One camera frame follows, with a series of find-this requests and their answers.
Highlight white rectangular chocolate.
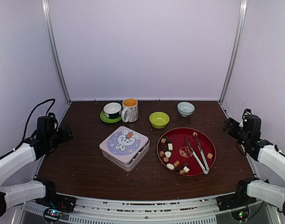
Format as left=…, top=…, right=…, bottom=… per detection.
left=167, top=143, right=173, bottom=151

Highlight green saucer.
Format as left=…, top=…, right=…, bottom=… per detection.
left=100, top=111, right=122, bottom=123

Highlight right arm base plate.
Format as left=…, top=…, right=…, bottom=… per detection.
left=216, top=193, right=257, bottom=211

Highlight red round tray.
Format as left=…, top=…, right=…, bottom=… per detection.
left=157, top=127, right=216, bottom=176

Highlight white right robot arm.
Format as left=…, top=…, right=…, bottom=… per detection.
left=223, top=108, right=285, bottom=217

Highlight aluminium frame post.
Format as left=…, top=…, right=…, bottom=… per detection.
left=42, top=0, right=71, bottom=104
left=219, top=0, right=247, bottom=105

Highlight silver divided tin box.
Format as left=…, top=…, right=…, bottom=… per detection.
left=100, top=140, right=150, bottom=172

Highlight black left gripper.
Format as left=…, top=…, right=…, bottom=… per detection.
left=46, top=124, right=73, bottom=148

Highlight dark white-lined cup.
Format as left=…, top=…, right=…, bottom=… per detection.
left=103, top=102, right=122, bottom=118

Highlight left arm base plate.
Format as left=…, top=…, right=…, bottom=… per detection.
left=35, top=193, right=77, bottom=213

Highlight lime green bowl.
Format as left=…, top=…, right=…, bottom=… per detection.
left=149, top=112, right=170, bottom=129

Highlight white cube chocolate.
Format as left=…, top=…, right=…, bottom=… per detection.
left=183, top=166, right=190, bottom=173

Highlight pale blue ceramic bowl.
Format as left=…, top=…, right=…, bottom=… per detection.
left=177, top=102, right=195, bottom=117

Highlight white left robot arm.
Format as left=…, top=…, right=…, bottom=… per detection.
left=0, top=112, right=76, bottom=218

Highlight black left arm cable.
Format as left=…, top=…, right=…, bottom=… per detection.
left=16, top=98, right=56, bottom=147

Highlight white metal tongs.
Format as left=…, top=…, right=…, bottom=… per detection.
left=184, top=134, right=210, bottom=175

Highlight dark chocolate piece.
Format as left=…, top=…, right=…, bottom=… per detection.
left=160, top=145, right=169, bottom=152

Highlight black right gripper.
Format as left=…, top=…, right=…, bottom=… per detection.
left=222, top=117, right=249, bottom=146

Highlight bunny print tin lid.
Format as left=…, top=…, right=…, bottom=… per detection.
left=99, top=126, right=149, bottom=151

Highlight left aluminium frame post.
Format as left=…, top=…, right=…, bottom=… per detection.
left=42, top=0, right=71, bottom=104

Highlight white patterned mug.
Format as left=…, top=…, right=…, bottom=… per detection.
left=121, top=98, right=138, bottom=123

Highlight aluminium front rail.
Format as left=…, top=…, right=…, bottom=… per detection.
left=11, top=192, right=281, bottom=224

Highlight brown cylinder chocolate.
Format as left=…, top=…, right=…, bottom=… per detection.
left=173, top=161, right=180, bottom=168

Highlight right aluminium frame post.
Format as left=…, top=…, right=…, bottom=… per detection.
left=219, top=0, right=247, bottom=105

